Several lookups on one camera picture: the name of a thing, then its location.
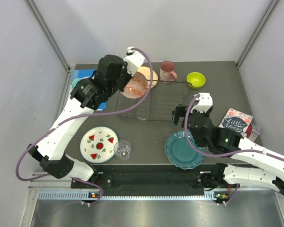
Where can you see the pink mug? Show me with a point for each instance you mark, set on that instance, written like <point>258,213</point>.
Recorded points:
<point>167,72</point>

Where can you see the teal scalloped plate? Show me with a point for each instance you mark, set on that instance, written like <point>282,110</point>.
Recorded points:
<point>180,153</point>

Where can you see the Little Women book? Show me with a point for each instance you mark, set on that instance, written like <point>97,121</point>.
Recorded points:
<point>236,121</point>

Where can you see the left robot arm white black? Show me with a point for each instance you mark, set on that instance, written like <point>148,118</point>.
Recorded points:
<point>49,150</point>

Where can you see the lime green bowl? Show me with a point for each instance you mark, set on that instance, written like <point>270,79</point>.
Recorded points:
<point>195,80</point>

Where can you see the watermelon pattern plate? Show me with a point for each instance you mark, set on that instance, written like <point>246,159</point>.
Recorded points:
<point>97,145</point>

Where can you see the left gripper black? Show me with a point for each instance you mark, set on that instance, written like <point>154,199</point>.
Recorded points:
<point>128,76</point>

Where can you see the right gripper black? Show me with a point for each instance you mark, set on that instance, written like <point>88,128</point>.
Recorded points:
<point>179,109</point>

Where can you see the black wire dish rack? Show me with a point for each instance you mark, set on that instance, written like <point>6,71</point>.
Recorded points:
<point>161,102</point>

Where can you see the white slotted cable duct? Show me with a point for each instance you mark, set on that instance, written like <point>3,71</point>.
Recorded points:
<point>87,196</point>

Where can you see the clear drinking glass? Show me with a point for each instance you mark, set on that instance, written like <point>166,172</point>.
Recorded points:
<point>122,149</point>

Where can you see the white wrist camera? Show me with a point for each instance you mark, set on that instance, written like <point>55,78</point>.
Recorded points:
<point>134,60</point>
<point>203,102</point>

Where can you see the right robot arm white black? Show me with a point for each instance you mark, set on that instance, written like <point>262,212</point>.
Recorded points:
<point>268,166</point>

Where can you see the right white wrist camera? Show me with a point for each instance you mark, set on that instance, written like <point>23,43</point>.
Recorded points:
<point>203,102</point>

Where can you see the peach bird plate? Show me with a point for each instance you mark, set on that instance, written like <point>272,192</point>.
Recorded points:
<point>146,72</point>

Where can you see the orange blue patterned bowl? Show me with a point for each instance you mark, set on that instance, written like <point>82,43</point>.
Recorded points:
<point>136,87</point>

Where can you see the teal cat ear headphones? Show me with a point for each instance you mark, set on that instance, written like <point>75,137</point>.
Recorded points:
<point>74,83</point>

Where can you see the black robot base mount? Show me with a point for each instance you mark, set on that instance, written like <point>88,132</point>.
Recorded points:
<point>157,180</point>

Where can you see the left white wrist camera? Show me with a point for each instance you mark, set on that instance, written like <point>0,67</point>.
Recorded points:
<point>134,60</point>

